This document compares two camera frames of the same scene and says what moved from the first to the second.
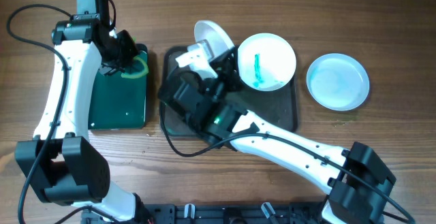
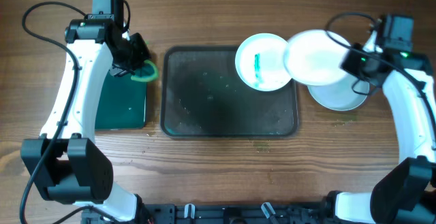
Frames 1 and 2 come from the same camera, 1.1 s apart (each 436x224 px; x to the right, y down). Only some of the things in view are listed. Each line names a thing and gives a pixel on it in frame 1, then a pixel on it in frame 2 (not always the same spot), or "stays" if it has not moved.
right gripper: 224,71 -> 351,61
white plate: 337,82 stays
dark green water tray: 119,102 stays
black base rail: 217,213 stays
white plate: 266,62 stays
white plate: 217,39 -> 313,58
